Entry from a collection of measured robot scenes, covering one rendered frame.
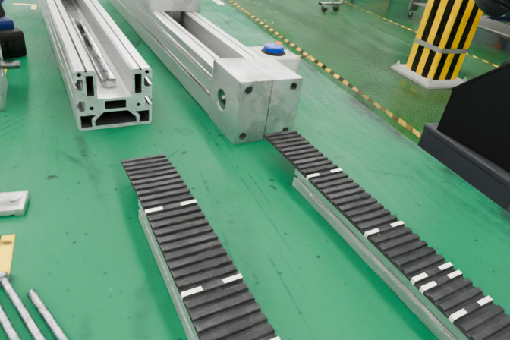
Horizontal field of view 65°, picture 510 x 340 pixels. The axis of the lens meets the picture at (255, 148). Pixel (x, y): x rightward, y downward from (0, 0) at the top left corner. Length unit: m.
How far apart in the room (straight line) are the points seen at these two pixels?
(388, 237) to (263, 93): 0.26
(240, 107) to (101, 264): 0.27
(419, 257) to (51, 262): 0.33
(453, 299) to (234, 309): 0.18
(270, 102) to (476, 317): 0.35
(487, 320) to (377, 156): 0.30
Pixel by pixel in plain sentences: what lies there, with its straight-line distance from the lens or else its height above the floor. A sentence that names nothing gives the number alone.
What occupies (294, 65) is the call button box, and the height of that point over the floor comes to 0.83.
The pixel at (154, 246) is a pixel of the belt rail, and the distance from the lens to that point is 0.39.
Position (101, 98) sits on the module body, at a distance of 0.58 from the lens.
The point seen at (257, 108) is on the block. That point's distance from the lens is 0.56.
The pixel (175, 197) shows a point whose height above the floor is 0.81.
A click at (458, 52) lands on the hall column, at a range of 3.88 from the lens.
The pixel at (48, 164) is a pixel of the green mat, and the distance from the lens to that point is 0.53.
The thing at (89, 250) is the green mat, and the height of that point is 0.78.
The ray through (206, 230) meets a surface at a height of 0.81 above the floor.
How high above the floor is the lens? 1.06
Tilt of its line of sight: 30 degrees down
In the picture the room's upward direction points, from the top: 9 degrees clockwise
